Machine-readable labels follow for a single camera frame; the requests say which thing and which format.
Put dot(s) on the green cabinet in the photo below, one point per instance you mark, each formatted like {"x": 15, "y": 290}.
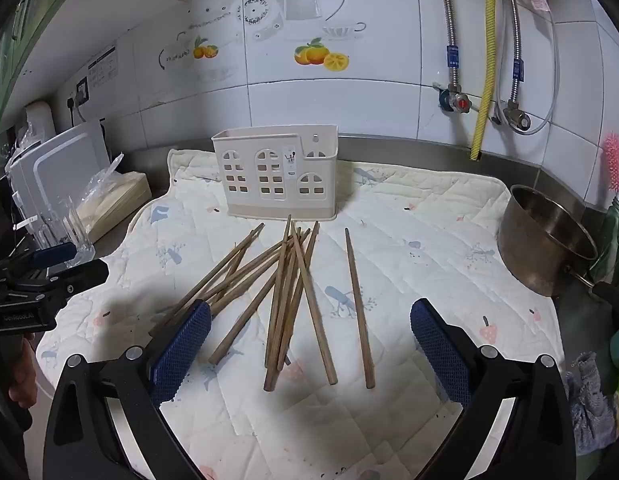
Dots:
{"x": 19, "y": 35}

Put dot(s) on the person's left hand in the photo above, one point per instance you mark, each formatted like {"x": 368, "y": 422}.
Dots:
{"x": 24, "y": 375}

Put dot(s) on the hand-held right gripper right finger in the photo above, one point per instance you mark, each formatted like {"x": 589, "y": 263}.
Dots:
{"x": 439, "y": 350}

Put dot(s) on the wall notice sticker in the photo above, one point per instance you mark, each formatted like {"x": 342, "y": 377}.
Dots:
{"x": 101, "y": 66}

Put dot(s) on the clear glass cup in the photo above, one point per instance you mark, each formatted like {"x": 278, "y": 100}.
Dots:
{"x": 64, "y": 225}

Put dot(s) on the bagged beige paper stack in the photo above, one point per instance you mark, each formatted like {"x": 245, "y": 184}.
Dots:
{"x": 119, "y": 195}

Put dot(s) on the cream plastic chopstick holder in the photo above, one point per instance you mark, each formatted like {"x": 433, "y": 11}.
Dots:
{"x": 269, "y": 200}

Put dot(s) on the pink tag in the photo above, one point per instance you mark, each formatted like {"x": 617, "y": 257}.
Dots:
{"x": 539, "y": 1}

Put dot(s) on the green printed bag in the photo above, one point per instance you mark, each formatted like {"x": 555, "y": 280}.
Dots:
{"x": 614, "y": 240}

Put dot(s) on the pink bottle brush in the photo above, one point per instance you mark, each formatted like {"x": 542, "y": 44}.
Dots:
{"x": 614, "y": 160}

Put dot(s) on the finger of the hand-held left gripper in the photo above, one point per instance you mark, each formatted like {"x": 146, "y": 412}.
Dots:
{"x": 54, "y": 253}
{"x": 84, "y": 274}

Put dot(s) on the wooden chopstick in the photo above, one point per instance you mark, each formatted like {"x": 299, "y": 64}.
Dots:
{"x": 359, "y": 310}

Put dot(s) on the quilted printed mat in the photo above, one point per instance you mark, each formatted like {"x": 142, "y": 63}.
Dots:
{"x": 414, "y": 270}

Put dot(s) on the steel pot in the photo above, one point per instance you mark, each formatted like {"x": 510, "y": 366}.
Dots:
{"x": 534, "y": 255}

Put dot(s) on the pile of wooden chopsticks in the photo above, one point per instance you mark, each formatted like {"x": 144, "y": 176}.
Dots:
{"x": 309, "y": 290}

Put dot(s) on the white appliance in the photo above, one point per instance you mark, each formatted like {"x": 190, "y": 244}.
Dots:
{"x": 36, "y": 120}

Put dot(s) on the grey cloth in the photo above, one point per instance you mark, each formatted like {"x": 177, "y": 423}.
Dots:
{"x": 589, "y": 400}

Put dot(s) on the wall socket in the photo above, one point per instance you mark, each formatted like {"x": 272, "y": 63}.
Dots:
{"x": 81, "y": 90}

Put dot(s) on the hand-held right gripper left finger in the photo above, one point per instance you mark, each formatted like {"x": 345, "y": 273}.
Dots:
{"x": 182, "y": 350}

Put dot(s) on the steel angle valve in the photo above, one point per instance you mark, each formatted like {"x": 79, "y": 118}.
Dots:
{"x": 514, "y": 117}

